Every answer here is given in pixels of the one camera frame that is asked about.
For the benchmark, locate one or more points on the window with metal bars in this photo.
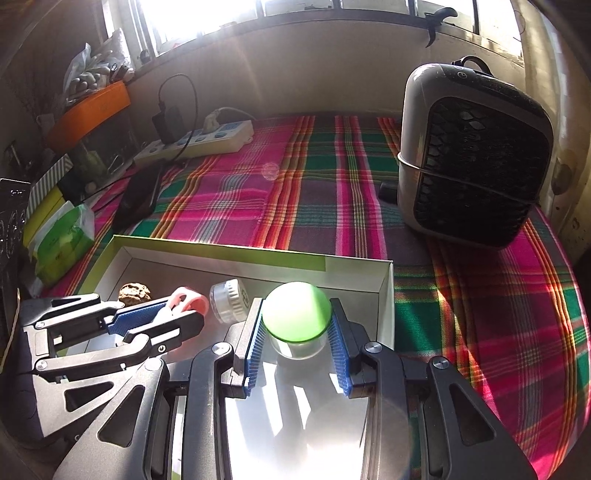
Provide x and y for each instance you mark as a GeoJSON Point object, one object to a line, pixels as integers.
{"type": "Point", "coordinates": [207, 18]}

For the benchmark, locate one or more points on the orange box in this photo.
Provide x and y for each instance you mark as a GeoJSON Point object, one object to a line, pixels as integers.
{"type": "Point", "coordinates": [90, 113]}

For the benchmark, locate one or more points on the grey portable fan heater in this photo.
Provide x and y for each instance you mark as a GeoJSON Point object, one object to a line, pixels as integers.
{"type": "Point", "coordinates": [475, 161]}

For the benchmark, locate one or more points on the striped box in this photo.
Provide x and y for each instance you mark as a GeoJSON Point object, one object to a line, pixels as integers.
{"type": "Point", "coordinates": [48, 180]}

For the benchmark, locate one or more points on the yellow-green box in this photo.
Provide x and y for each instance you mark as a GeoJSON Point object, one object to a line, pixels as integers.
{"type": "Point", "coordinates": [42, 217]}

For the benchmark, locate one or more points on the small white plastic jar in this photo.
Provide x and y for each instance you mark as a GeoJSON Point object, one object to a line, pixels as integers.
{"type": "Point", "coordinates": [229, 301]}

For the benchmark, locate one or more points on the white plug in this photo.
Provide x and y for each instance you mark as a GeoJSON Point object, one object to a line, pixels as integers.
{"type": "Point", "coordinates": [216, 121]}

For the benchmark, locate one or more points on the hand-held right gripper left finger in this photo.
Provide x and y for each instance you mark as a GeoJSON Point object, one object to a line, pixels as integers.
{"type": "Point", "coordinates": [255, 344]}

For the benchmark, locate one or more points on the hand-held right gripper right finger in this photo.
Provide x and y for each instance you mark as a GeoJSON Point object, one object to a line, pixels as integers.
{"type": "Point", "coordinates": [340, 353]}

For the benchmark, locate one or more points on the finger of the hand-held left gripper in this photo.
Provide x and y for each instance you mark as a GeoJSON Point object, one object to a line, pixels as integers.
{"type": "Point", "coordinates": [138, 316]}
{"type": "Point", "coordinates": [152, 337]}

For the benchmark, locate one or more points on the black window hook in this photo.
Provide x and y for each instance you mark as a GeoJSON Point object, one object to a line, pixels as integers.
{"type": "Point", "coordinates": [436, 21]}

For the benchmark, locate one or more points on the black charger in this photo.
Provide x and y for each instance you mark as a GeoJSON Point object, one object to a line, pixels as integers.
{"type": "Point", "coordinates": [168, 124]}

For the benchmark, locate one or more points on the plaid blanket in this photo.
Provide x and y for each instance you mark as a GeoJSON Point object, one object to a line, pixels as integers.
{"type": "Point", "coordinates": [323, 194]}

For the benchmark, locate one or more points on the black phone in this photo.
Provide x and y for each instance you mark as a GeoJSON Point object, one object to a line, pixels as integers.
{"type": "Point", "coordinates": [138, 198]}

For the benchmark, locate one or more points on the pink plastic clip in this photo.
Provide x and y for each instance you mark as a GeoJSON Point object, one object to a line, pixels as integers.
{"type": "Point", "coordinates": [193, 299]}

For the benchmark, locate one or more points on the green tissue pack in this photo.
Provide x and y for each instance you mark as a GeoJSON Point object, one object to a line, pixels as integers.
{"type": "Point", "coordinates": [62, 244]}

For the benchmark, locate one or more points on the dark patterned box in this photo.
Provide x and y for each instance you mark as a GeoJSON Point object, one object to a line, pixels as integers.
{"type": "Point", "coordinates": [13, 230]}

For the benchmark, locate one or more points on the green dome suction toy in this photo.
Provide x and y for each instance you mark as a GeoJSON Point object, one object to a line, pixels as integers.
{"type": "Point", "coordinates": [295, 309]}

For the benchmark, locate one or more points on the white cardboard box tray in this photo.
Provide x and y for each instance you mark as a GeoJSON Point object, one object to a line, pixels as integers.
{"type": "Point", "coordinates": [184, 270]}

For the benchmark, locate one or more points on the white power strip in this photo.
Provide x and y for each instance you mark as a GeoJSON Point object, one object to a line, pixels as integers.
{"type": "Point", "coordinates": [217, 139]}

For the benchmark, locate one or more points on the brown walnut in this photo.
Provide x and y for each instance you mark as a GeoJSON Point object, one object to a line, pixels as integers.
{"type": "Point", "coordinates": [135, 294]}

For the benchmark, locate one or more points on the small black block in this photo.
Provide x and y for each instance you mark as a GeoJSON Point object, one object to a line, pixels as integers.
{"type": "Point", "coordinates": [388, 192]}

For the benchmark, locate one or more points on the clear plastic bag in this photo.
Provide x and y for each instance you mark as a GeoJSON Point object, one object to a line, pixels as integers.
{"type": "Point", "coordinates": [99, 64]}

